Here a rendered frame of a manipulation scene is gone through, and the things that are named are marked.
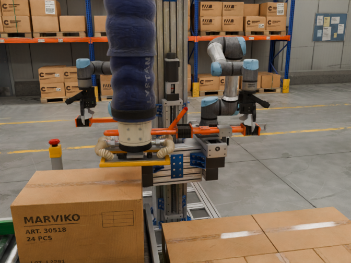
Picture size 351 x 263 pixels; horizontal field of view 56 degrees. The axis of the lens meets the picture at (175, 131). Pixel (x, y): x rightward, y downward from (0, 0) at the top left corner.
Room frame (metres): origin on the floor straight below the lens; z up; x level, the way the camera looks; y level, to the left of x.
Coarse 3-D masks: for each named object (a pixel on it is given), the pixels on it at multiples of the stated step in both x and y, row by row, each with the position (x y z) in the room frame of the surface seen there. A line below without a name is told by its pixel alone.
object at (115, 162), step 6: (120, 156) 1.50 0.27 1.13; (144, 156) 1.54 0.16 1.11; (150, 156) 1.51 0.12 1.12; (156, 156) 1.54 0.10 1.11; (168, 156) 1.55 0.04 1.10; (102, 162) 1.47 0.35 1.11; (108, 162) 1.47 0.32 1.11; (114, 162) 1.47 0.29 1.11; (120, 162) 1.47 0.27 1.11; (126, 162) 1.47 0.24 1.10; (132, 162) 1.47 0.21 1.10; (138, 162) 1.47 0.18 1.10; (144, 162) 1.47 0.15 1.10; (150, 162) 1.47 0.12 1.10; (156, 162) 1.48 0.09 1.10; (162, 162) 1.48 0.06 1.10; (168, 162) 1.48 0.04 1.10
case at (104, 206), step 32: (32, 192) 1.47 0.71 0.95; (64, 192) 1.47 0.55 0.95; (96, 192) 1.47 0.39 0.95; (128, 192) 1.47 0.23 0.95; (32, 224) 1.35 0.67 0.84; (64, 224) 1.37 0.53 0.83; (96, 224) 1.38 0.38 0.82; (128, 224) 1.40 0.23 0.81; (32, 256) 1.35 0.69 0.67; (64, 256) 1.36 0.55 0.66; (96, 256) 1.38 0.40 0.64; (128, 256) 1.39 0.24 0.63
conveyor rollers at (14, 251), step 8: (144, 224) 1.81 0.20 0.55; (144, 232) 1.72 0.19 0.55; (8, 240) 1.67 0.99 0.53; (144, 240) 1.64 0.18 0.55; (0, 248) 1.58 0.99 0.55; (16, 248) 1.58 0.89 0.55; (144, 248) 1.57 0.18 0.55; (0, 256) 1.53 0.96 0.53; (8, 256) 1.51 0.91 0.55; (16, 256) 1.53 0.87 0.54; (144, 256) 1.50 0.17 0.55
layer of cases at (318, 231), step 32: (192, 224) 1.81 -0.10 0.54; (224, 224) 1.81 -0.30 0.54; (256, 224) 1.80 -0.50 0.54; (288, 224) 1.80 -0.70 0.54; (320, 224) 1.80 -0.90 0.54; (192, 256) 1.50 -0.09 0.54; (224, 256) 1.50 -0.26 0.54; (256, 256) 1.50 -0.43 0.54; (288, 256) 1.50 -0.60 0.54; (320, 256) 1.50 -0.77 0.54
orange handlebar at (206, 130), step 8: (96, 120) 1.84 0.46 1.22; (104, 120) 1.84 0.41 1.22; (112, 120) 1.85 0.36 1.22; (152, 128) 1.64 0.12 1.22; (160, 128) 1.64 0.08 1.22; (200, 128) 1.63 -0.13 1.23; (208, 128) 1.62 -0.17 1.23; (216, 128) 1.66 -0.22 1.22; (232, 128) 1.64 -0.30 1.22; (240, 128) 1.64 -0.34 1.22
